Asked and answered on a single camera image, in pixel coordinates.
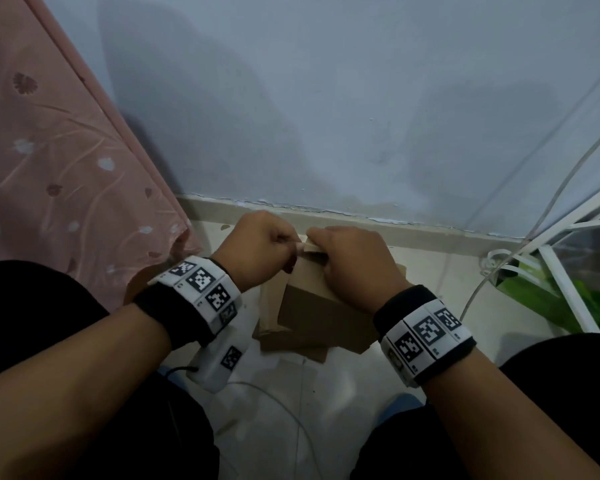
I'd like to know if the person's left forearm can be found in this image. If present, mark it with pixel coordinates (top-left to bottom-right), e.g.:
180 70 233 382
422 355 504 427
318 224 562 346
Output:
0 304 173 480

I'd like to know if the person's right hand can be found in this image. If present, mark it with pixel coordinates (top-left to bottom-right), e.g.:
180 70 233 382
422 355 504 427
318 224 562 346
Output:
305 225 414 315

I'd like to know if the person's right blue shoe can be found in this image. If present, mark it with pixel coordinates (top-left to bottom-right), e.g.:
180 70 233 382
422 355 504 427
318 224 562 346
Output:
377 393 425 425

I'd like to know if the wrist marker band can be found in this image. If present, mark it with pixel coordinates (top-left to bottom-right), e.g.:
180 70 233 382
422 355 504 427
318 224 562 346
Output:
372 284 477 389
132 254 243 351

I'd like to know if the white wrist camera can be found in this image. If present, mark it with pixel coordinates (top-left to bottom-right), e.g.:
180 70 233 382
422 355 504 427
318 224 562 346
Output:
379 344 421 389
186 304 259 394

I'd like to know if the green plastic bag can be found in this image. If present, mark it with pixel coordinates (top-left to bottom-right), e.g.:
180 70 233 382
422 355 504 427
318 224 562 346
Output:
497 272 600 337

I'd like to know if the white metal rack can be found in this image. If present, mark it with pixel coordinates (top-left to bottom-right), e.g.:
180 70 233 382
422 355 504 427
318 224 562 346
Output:
519 177 600 335

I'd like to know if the clear packing tape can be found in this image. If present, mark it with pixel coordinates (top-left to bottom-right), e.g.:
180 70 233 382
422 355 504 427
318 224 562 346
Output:
297 234 326 255

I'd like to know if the coiled white cable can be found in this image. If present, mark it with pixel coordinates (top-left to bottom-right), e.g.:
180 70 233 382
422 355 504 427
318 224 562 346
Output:
479 248 533 285

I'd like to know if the white floor cable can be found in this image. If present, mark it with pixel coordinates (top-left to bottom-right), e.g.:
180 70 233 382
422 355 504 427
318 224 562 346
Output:
225 382 323 480

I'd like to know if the left wrist marker band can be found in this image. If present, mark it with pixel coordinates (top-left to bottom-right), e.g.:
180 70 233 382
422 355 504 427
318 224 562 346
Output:
132 254 243 351

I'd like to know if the person's right forearm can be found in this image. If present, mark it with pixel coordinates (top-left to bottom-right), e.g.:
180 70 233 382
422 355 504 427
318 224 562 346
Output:
422 352 600 480

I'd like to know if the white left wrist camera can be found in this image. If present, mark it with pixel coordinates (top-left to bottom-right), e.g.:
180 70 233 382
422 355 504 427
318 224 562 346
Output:
186 304 259 394

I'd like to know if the person's left hand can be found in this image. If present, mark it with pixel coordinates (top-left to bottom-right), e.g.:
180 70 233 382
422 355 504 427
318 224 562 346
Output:
209 210 304 293

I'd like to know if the right wrist marker band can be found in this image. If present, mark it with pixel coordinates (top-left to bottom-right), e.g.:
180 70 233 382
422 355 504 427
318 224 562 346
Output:
372 284 477 389

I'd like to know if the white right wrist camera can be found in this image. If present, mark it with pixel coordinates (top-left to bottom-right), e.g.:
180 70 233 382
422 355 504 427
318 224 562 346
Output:
379 344 421 389

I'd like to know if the pink floral bedsheet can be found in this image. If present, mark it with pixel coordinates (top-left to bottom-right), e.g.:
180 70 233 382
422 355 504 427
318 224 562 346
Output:
0 0 203 313

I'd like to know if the thin grey wall cable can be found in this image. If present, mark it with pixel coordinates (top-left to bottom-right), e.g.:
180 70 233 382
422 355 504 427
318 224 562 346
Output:
459 114 600 321

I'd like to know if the taped brown cardboard box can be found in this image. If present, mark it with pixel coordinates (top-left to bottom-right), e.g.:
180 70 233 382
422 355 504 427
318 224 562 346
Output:
279 347 331 365

